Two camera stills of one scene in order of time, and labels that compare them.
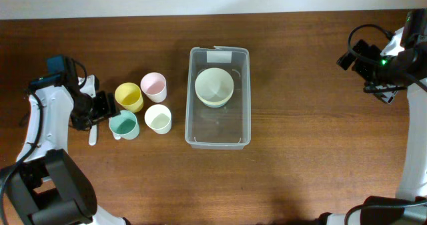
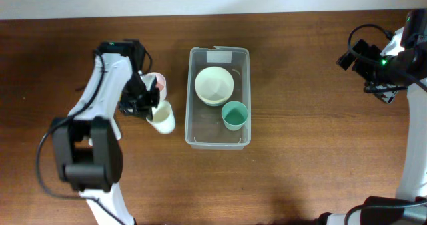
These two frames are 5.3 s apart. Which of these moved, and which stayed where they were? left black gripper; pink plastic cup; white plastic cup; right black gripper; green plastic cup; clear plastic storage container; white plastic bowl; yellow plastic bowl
Moved: left black gripper; green plastic cup; white plastic cup
Stayed: white plastic bowl; clear plastic storage container; right black gripper; pink plastic cup; yellow plastic bowl
